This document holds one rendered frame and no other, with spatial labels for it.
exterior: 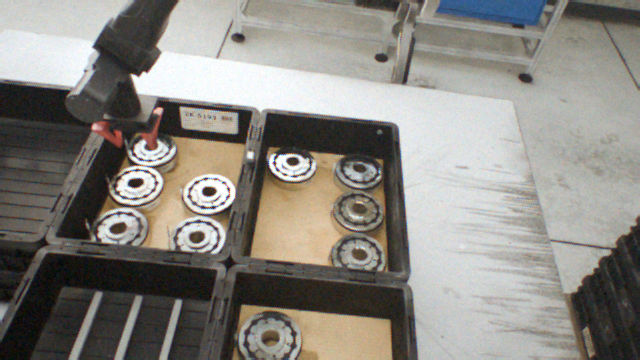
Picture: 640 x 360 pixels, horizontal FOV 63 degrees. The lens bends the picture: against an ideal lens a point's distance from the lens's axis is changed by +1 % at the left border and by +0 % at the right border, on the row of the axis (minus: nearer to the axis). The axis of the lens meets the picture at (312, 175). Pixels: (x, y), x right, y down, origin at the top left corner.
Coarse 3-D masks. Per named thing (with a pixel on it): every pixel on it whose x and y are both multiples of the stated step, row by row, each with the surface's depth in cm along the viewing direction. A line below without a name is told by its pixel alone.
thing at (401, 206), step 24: (264, 120) 108; (336, 120) 110; (360, 120) 111; (240, 216) 90; (240, 240) 87; (408, 240) 90; (240, 264) 84; (264, 264) 84; (288, 264) 84; (312, 264) 85; (408, 264) 87
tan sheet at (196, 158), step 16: (176, 144) 115; (192, 144) 115; (208, 144) 116; (224, 144) 116; (240, 144) 117; (192, 160) 112; (208, 160) 112; (224, 160) 113; (240, 160) 113; (176, 176) 108; (192, 176) 109; (224, 176) 110; (176, 192) 105; (112, 208) 101; (160, 208) 102; (176, 208) 103; (160, 224) 100; (176, 224) 100; (224, 224) 101; (160, 240) 97
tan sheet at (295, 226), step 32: (320, 160) 116; (288, 192) 108; (320, 192) 109; (256, 224) 102; (288, 224) 102; (320, 224) 103; (384, 224) 105; (256, 256) 97; (288, 256) 97; (320, 256) 98
